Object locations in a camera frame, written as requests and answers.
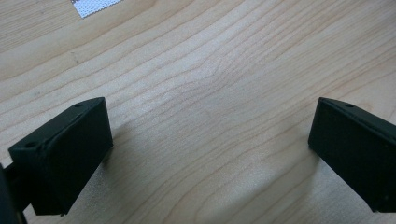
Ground white perforated sheet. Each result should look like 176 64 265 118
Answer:
70 0 124 19

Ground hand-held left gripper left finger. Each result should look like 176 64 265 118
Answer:
7 96 114 217

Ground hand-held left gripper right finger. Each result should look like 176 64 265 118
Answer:
307 96 396 214

